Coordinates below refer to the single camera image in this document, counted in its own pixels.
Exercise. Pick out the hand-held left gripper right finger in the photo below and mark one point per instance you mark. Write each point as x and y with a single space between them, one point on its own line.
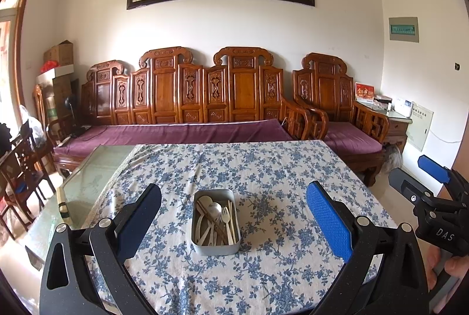
329 219

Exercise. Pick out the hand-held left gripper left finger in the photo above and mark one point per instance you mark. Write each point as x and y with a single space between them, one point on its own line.
141 219

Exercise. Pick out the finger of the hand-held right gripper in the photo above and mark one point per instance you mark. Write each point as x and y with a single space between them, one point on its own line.
434 168
406 185

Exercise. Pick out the beige plastic spoon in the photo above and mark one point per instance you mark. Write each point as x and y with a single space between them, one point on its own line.
205 199

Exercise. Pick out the brown wooden chopstick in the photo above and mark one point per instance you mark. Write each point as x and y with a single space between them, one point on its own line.
210 221
217 225

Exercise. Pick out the white plastic spoon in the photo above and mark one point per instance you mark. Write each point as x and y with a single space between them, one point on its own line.
212 238

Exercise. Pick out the metal spoon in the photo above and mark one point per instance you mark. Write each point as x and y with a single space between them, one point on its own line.
215 208

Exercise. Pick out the grey metal utensil box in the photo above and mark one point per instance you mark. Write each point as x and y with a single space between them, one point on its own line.
216 249

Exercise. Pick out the white plastic fork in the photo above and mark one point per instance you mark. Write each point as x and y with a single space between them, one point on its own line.
225 216

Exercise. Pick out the light wooden chopstick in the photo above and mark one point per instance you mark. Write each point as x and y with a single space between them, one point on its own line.
231 223
235 229

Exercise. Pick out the person's right hand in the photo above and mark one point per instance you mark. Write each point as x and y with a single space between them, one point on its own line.
456 267

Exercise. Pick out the grey plastic bag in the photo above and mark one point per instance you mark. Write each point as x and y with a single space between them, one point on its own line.
392 158

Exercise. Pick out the wooden side table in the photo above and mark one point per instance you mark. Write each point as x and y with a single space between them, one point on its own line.
397 128

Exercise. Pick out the white and blue device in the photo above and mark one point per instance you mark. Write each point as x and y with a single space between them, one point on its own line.
402 106

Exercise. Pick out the square purple seat cushion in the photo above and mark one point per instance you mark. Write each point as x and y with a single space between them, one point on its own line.
351 139

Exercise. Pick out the blue floral tablecloth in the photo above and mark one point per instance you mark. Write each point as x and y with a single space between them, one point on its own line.
263 183

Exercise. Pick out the cream stick with dark band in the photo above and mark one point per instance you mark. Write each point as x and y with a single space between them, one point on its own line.
62 203

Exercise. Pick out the small tissue box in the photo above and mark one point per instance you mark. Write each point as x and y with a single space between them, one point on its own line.
381 101

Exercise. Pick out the long purple seat cushion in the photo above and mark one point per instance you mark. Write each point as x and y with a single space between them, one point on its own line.
176 133

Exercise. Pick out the red desk calendar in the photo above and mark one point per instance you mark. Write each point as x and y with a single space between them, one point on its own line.
364 92

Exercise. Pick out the carved wooden armchair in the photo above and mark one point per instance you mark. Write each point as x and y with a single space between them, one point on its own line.
326 84

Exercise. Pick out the carved wooden sofa bench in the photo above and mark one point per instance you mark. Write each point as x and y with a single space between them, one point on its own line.
165 87

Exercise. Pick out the dark carved wooden chair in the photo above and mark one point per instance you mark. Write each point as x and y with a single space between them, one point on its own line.
22 157

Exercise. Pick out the black desk fan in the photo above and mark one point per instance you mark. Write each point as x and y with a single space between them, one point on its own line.
69 104

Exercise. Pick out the clear plastic bag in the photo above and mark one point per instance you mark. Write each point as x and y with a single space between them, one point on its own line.
33 126

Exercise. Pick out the stack of cardboard boxes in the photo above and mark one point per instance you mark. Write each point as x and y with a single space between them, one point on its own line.
62 95

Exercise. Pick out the wooden chair with armrests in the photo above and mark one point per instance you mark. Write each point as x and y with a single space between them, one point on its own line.
40 106

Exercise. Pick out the black cloth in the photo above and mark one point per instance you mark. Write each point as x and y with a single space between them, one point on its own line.
5 137

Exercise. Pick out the white flat box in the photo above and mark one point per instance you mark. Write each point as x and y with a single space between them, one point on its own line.
62 73

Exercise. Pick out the brown cardboard box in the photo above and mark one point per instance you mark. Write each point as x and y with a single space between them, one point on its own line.
60 53

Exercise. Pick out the white wall cabinet door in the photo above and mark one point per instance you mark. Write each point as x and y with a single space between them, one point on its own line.
419 126

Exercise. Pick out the grey wall panel box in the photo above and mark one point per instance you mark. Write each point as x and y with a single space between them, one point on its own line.
403 29

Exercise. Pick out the wooden door frame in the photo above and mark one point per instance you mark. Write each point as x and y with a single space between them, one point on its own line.
20 43

